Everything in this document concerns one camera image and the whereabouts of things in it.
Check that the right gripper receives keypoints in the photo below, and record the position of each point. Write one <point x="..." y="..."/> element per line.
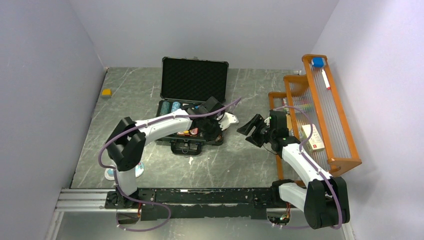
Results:
<point x="246" y="129"/>

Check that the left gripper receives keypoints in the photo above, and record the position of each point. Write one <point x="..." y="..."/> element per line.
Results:
<point x="213" y="138"/>

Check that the black poker set case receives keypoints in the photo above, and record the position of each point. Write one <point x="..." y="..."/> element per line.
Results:
<point x="191" y="81"/>

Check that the red playing card deck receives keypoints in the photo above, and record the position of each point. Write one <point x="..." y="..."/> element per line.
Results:
<point x="193" y="133"/>

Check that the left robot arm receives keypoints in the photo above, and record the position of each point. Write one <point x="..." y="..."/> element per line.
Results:
<point x="124" y="148"/>

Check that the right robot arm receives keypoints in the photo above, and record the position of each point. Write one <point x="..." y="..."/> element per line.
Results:
<point x="324" y="199"/>

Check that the coloured marker set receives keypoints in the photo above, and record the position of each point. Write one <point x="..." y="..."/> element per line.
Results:
<point x="299" y="103"/>

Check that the blister pack blue tool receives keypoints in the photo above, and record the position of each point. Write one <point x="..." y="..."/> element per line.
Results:
<point x="139" y="170"/>

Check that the light blue poker chip row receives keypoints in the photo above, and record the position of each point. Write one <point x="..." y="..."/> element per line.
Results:
<point x="175" y="106"/>

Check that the green poker chip row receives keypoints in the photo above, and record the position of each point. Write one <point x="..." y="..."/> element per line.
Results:
<point x="165" y="108"/>

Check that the white red box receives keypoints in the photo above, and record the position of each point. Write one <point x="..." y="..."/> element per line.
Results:
<point x="314" y="141"/>

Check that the orange wooden rack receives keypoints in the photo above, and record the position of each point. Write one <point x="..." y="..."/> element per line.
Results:
<point x="340" y="154"/>

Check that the white red marker pen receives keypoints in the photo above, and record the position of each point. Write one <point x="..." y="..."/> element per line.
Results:
<point x="325" y="79"/>

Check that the blue cube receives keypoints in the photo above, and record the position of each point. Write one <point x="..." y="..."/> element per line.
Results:
<point x="318" y="62"/>

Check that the yellow orange block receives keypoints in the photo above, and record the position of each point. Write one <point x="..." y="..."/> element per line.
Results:
<point x="106" y="93"/>

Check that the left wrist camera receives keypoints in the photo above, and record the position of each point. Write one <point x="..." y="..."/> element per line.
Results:
<point x="226" y="120"/>

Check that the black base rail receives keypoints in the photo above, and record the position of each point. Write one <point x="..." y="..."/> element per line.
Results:
<point x="257" y="203"/>

